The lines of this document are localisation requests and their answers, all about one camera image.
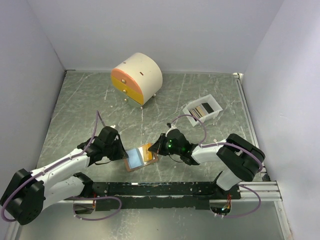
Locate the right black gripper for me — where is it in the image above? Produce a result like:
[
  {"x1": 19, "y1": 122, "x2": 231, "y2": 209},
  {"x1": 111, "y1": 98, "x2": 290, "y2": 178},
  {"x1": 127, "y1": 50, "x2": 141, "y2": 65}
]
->
[{"x1": 148, "y1": 132, "x2": 182, "y2": 156}]

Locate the pink leather card holder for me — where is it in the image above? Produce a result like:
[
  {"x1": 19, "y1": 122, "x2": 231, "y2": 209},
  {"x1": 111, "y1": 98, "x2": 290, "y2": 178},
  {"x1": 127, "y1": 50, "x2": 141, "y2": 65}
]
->
[{"x1": 124, "y1": 145, "x2": 158, "y2": 172}]

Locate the white plastic card bin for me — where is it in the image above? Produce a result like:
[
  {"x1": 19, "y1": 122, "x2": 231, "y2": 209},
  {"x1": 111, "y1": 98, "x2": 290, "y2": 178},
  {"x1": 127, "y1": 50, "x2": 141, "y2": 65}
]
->
[{"x1": 182, "y1": 94, "x2": 223, "y2": 127}]

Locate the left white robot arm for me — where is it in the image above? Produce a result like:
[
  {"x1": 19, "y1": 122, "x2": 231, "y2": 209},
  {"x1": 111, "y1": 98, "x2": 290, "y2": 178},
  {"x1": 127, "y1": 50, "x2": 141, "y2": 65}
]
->
[{"x1": 0, "y1": 126, "x2": 128, "y2": 225}]

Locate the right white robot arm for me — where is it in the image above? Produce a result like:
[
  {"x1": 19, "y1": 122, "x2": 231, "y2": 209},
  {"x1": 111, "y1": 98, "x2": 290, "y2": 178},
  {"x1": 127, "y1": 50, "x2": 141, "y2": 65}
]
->
[{"x1": 148, "y1": 128, "x2": 266, "y2": 199}]

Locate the stack of cards in bin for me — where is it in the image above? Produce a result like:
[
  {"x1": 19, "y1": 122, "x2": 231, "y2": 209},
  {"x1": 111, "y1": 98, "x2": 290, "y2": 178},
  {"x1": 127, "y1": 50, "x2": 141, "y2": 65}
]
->
[{"x1": 189, "y1": 102, "x2": 215, "y2": 119}]

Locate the cream round drawer cabinet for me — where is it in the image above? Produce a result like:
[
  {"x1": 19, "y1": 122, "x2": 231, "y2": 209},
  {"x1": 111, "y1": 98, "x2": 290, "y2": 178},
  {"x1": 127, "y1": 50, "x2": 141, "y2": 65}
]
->
[{"x1": 110, "y1": 52, "x2": 163, "y2": 109}]

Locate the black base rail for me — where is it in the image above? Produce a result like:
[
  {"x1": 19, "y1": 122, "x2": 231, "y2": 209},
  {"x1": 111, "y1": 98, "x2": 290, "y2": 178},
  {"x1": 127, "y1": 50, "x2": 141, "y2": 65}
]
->
[{"x1": 78, "y1": 181, "x2": 241, "y2": 210}]

